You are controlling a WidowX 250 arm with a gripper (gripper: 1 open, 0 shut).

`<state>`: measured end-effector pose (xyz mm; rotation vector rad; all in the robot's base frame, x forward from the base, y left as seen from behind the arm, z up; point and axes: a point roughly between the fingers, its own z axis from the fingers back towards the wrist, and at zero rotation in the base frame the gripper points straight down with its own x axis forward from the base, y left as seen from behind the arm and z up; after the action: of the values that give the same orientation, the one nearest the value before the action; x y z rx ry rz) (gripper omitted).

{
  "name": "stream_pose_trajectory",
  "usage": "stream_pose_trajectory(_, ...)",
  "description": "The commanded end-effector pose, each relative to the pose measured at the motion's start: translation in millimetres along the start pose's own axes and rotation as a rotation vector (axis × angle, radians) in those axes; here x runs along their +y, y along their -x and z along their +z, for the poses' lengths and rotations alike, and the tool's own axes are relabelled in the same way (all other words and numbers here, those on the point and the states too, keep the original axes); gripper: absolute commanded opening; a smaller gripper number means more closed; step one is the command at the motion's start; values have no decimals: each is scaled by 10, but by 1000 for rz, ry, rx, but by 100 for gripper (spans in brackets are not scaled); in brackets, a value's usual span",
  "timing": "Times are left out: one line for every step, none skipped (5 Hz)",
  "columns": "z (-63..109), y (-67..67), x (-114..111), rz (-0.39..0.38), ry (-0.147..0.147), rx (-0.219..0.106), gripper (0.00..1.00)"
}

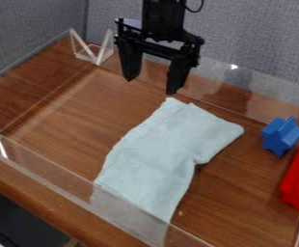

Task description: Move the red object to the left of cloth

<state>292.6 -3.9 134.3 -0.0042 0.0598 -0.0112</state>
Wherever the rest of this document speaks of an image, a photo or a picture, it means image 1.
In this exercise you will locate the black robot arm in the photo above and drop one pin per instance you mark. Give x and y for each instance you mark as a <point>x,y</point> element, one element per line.
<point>164,14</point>

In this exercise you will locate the clear acrylic enclosure walls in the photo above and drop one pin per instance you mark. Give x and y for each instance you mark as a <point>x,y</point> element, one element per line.
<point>65,109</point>

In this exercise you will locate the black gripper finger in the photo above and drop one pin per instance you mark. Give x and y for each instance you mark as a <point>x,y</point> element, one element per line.
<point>129,59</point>
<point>177,73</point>

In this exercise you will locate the blue star-shaped block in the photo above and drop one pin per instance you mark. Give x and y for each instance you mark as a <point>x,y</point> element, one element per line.
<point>280,135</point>

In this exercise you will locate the light blue cloth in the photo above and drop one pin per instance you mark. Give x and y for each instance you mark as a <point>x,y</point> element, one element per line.
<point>149,166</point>

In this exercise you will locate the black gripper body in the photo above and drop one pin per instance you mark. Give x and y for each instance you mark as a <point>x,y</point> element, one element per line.
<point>164,44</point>

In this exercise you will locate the clear acrylic corner bracket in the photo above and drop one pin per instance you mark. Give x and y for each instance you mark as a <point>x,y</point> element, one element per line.
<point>91,52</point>

